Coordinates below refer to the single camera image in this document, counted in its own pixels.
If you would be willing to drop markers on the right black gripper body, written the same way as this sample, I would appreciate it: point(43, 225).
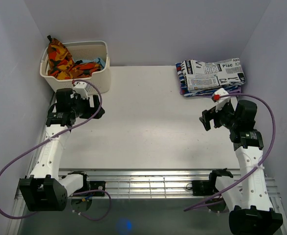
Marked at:
point(224, 117)

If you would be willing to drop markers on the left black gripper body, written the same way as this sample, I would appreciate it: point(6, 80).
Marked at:
point(82, 108)

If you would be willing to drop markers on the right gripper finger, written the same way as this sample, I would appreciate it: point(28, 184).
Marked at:
point(208, 115)
point(204, 122)

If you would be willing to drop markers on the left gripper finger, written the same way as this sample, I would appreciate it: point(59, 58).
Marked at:
point(98, 114)
point(95, 101)

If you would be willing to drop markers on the orange camouflage trousers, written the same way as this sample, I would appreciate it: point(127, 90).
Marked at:
point(62, 65)

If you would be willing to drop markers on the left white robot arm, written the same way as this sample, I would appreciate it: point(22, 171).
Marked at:
point(44, 190)

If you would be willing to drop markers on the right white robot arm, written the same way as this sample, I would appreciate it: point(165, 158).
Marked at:
point(251, 210)

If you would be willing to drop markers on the blue patterned folded trousers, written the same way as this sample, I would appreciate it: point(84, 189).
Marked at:
point(183, 83)

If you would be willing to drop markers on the purple folded trousers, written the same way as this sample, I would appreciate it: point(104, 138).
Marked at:
point(209, 92)

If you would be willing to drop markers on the newspaper print folded trousers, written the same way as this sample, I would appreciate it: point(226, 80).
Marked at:
point(202, 76)

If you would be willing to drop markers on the light blue cloth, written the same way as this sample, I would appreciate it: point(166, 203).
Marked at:
point(97, 60)

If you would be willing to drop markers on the white perforated plastic basket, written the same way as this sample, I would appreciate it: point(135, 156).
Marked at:
point(84, 50)

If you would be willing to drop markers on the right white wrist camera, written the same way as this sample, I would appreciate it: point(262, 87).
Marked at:
point(221, 96)

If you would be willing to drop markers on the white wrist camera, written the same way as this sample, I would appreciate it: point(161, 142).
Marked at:
point(81, 88)
point(221, 96)

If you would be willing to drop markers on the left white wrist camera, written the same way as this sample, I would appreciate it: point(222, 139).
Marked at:
point(81, 88)

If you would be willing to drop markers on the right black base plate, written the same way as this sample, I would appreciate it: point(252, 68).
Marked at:
point(201, 188)

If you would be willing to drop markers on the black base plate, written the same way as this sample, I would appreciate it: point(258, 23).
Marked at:
point(96, 188)
point(201, 188)

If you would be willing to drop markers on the aluminium rail frame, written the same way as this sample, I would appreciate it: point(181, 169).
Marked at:
point(139, 202)

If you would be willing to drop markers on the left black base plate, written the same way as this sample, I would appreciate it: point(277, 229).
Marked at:
point(96, 188)

